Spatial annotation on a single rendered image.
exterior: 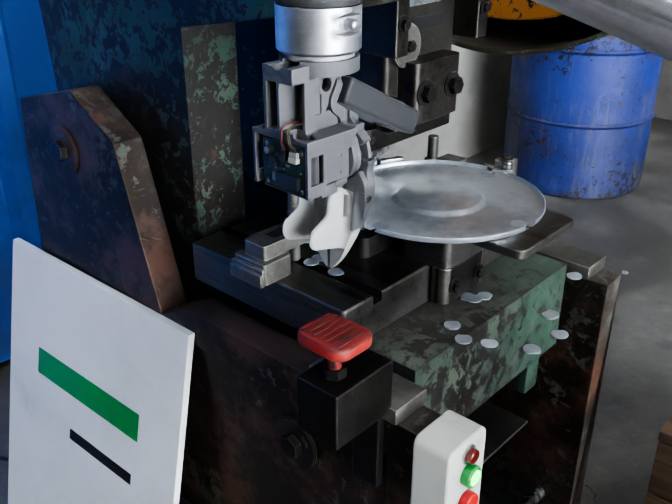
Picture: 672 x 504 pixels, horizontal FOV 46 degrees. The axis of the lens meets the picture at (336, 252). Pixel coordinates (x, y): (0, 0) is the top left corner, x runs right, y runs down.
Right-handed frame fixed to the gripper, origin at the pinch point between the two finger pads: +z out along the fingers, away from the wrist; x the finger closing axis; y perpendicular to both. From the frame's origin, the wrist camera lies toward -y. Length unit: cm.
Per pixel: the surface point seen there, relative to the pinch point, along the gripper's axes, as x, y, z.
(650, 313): -23, -161, 85
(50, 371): -69, 1, 47
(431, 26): -15.3, -34.4, -15.7
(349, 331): 1.1, -0.9, 9.2
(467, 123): -144, -236, 68
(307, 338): -1.2, 3.0, 9.3
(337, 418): 3.0, 2.9, 17.4
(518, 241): 4.2, -28.4, 7.2
